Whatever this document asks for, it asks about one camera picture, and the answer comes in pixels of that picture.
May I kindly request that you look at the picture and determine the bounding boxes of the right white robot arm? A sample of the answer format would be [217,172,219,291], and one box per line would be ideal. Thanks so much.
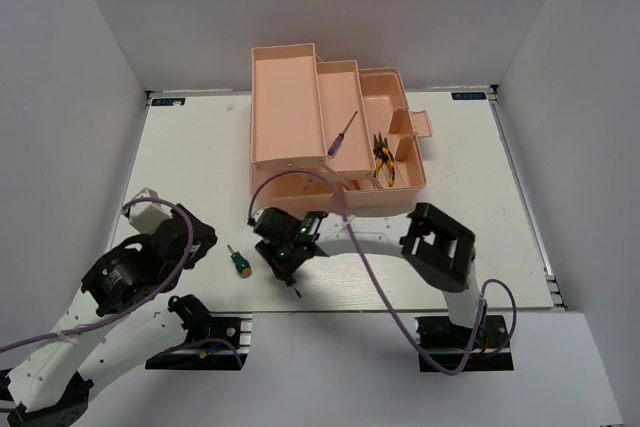
[248,203,488,346]

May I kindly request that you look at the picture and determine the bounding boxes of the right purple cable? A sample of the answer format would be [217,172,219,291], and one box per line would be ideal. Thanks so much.
[247,169,519,378]

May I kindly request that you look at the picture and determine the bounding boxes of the blue red handled screwdriver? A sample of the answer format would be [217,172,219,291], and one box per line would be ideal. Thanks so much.
[327,111,358,158]

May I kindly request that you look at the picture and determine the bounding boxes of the pink plastic toolbox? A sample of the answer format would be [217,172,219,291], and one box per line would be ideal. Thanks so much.
[250,43,433,213]

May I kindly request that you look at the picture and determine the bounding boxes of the purple cable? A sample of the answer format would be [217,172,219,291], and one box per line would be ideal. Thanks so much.
[0,199,246,408]
[247,169,519,378]

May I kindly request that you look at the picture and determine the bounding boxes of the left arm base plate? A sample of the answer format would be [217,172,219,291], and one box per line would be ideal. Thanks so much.
[145,314,252,372]

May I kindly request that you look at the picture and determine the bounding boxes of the stubby green orange screwdriver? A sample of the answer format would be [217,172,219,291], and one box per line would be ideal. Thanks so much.
[227,245,252,278]

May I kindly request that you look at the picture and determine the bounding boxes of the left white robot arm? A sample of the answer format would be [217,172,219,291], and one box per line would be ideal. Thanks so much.
[1,201,218,426]

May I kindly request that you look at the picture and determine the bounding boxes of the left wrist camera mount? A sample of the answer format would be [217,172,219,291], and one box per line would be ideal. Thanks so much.
[123,187,171,234]

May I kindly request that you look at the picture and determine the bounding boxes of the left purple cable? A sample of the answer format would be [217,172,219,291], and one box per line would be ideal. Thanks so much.
[0,199,246,408]

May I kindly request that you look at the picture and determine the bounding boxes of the yellow long nose pliers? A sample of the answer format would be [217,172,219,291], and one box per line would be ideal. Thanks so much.
[373,132,396,187]

